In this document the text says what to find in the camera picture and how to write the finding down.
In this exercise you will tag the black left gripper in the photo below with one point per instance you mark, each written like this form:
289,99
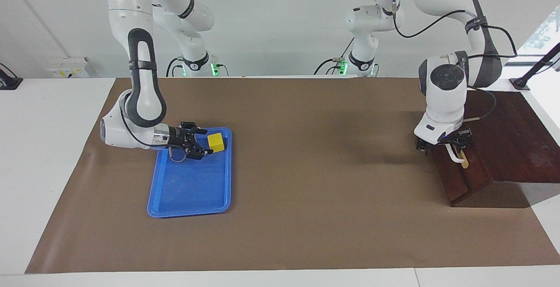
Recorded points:
455,136

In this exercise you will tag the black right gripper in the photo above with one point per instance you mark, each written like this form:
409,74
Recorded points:
179,140

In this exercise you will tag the yellow cube block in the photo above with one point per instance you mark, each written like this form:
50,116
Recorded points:
216,142

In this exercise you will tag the wooden drawer with dark front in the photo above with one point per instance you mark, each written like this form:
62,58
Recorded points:
459,182

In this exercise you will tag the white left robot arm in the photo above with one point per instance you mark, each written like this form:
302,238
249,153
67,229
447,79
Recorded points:
446,85

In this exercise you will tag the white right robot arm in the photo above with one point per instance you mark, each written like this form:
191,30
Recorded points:
140,81

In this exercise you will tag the dark wooden drawer cabinet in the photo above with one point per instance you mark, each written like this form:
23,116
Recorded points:
516,138

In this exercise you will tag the blue plastic tray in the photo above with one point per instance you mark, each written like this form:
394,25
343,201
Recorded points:
188,182

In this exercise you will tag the brown paper table mat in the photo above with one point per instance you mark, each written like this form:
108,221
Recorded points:
306,182

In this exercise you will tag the black camera stand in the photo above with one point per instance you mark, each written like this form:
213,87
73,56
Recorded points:
536,68

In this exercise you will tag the white wall socket box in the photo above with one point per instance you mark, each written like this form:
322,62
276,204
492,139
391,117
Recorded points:
68,68

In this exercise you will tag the black clamp mount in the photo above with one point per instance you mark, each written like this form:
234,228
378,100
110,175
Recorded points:
8,82

